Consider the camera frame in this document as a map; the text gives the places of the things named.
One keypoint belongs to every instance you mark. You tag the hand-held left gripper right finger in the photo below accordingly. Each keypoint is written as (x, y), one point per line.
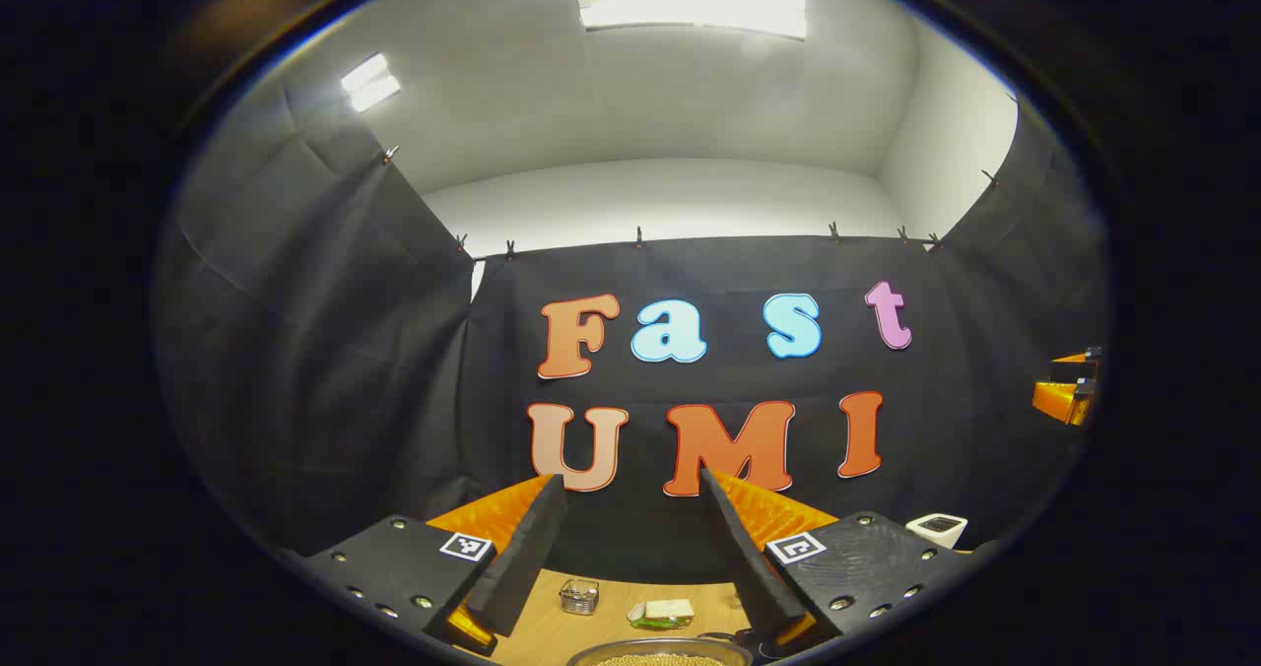
(754, 577)

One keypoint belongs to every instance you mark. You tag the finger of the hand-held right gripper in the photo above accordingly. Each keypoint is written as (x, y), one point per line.
(1076, 356)
(1059, 402)

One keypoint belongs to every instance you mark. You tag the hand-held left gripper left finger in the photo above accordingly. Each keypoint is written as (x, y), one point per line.
(522, 567)

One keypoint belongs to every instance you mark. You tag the pile of yellow soybeans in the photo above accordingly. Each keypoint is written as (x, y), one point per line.
(660, 661)

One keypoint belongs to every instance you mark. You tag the sandwich with lettuce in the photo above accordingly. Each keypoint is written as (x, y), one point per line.
(670, 608)

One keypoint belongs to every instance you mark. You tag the small white plate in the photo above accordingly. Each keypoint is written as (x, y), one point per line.
(636, 614)

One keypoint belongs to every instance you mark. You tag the white toaster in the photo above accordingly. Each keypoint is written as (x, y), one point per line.
(936, 530)

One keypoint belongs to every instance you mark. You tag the black backdrop cloth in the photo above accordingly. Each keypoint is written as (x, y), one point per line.
(325, 351)

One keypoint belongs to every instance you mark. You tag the row of black cloth clips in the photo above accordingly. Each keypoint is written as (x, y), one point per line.
(638, 239)

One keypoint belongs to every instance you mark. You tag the small ceiling light panel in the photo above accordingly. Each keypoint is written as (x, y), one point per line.
(370, 83)

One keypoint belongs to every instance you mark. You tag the large ceiling light panel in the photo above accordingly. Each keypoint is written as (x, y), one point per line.
(690, 1)

